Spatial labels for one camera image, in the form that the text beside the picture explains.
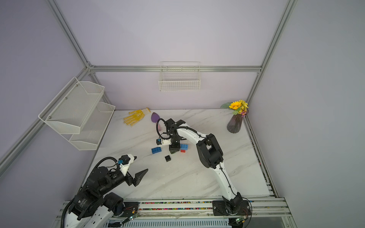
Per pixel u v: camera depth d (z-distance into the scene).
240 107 0.88
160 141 0.84
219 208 0.73
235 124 1.02
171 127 0.75
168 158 0.91
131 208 0.73
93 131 0.92
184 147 0.93
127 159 0.58
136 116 1.15
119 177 0.59
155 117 1.15
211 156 0.58
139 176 0.61
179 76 0.95
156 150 0.95
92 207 0.49
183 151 0.94
